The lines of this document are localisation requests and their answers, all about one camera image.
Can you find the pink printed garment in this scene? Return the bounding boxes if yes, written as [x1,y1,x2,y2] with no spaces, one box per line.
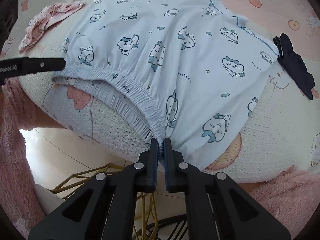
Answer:
[19,0,87,54]

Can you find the dark navy folded garment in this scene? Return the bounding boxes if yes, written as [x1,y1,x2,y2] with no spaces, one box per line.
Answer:
[272,33,315,101]

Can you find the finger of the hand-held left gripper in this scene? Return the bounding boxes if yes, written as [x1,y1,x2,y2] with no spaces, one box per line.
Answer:
[21,57,66,74]

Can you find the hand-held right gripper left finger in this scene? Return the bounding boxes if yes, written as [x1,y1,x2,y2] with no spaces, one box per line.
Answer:
[28,138,160,240]

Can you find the light blue printed shorts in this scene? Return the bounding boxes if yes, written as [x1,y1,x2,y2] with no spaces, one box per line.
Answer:
[51,0,280,170]

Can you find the gold wire frame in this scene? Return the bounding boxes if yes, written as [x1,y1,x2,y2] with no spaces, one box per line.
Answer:
[51,164,160,240]

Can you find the black ring base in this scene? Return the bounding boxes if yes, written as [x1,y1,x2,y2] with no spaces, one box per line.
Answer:
[140,215,188,240]

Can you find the white cushion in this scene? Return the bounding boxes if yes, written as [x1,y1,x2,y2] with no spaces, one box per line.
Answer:
[34,184,66,216]

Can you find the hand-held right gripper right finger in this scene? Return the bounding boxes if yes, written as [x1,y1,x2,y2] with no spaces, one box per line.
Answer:
[164,137,292,240]

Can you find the pink white cat-printed blanket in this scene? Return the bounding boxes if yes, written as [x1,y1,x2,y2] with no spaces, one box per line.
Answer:
[0,0,320,183]

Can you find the person's left forearm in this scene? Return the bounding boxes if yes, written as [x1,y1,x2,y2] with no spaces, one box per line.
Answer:
[0,77,54,130]

